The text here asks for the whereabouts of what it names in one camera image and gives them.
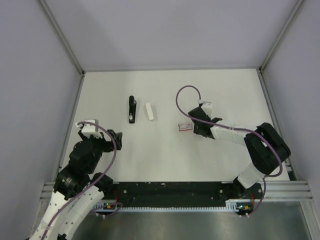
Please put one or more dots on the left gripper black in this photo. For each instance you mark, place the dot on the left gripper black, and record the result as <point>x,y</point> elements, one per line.
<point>108,145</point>

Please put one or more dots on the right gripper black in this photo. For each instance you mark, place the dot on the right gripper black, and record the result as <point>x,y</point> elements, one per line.
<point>195,129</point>

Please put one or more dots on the red white staple box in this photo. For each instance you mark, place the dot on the red white staple box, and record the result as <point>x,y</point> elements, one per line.
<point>185,127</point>

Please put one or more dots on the black stapler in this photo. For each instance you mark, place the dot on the black stapler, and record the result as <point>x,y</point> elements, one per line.
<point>132,109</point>

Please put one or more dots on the white stapler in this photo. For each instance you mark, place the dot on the white stapler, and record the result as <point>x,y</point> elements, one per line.
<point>149,112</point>

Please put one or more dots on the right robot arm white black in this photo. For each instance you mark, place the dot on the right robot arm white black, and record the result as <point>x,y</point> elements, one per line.
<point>266,148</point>

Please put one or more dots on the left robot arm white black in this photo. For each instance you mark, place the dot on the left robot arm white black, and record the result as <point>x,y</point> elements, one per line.
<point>78,187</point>

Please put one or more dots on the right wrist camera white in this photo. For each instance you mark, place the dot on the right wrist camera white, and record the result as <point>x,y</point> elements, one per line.
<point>206,106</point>

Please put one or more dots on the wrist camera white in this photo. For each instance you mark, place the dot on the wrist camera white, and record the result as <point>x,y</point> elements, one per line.
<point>206,106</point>
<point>89,130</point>

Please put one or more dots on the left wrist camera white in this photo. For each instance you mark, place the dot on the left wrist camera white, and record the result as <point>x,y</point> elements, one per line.
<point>89,130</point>

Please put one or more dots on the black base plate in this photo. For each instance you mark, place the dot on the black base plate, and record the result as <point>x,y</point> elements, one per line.
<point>180,194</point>

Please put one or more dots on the aluminium frame rail front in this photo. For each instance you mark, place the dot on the aluminium frame rail front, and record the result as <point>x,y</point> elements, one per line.
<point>287,191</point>

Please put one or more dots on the left aluminium corner post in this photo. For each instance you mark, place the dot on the left aluminium corner post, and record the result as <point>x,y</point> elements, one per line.
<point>60,35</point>

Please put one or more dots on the aluminium corner post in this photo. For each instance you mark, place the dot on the aluminium corner post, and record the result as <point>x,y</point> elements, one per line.
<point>294,13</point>
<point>60,35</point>

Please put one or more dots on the right aluminium corner post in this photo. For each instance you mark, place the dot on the right aluminium corner post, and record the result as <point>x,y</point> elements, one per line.
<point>294,13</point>

